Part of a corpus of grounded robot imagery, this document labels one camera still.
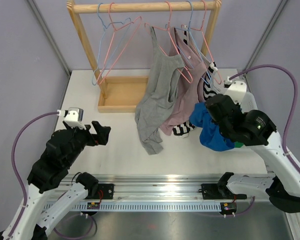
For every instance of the wooden clothes rack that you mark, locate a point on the wooden clothes rack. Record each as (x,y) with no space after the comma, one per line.
(121,92)

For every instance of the pink hanger under grey top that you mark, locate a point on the pink hanger under grey top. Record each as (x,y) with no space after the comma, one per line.
(167,29)

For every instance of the green tank top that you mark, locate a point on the green tank top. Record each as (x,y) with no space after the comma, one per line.
(238,144)

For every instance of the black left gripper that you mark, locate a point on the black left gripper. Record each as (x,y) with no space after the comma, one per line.
(102,133)

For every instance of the blue tank top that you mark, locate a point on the blue tank top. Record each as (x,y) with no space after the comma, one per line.
(210,135)

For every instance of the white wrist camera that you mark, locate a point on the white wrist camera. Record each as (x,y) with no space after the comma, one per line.
(72,118)
(236,90)

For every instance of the white plastic basket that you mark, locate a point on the white plastic basket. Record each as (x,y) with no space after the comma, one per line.
(245,100)

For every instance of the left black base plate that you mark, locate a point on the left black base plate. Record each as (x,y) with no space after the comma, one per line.
(104,191)

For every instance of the aluminium mounting rail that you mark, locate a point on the aluminium mounting rail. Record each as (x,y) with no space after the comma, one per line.
(169,187)

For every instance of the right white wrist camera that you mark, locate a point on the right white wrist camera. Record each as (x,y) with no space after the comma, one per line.
(236,90)

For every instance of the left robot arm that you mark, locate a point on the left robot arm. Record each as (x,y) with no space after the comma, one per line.
(31,222)

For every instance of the grey tank top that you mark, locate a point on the grey tank top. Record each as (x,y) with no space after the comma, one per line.
(160,96)

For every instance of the black white striped top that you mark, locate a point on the black white striped top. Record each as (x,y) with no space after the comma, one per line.
(204,92)

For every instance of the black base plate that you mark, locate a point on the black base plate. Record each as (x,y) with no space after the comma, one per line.
(104,191)
(211,191)

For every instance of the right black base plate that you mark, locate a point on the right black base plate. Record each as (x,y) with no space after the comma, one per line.
(211,191)

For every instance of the pink wire hanger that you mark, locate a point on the pink wire hanger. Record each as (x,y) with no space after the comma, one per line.
(120,39)

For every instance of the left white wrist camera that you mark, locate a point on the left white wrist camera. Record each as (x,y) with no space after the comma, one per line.
(72,118)

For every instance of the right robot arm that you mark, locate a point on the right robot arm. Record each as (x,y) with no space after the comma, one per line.
(257,132)

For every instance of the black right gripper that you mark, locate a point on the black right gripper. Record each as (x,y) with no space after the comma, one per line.
(236,104)

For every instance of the white slotted cable duct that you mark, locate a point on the white slotted cable duct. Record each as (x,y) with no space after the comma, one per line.
(108,206)

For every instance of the blue hanger under mauve top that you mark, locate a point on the blue hanger under mauve top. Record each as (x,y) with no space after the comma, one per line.
(192,42)

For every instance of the light blue wire hanger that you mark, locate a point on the light blue wire hanger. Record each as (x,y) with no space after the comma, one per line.
(104,28)

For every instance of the mauve tank top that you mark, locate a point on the mauve tank top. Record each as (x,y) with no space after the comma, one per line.
(189,92)

